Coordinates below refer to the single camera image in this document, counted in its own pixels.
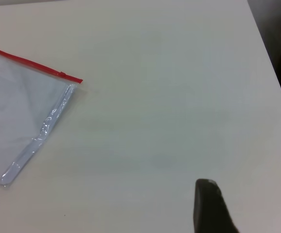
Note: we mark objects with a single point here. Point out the red zipper slider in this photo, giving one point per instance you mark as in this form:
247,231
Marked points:
62,73

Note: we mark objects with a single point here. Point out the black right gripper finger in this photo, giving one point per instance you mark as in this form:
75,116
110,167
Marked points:
211,211

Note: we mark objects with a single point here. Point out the clear zipper bag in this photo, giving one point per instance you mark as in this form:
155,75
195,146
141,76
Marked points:
21,109

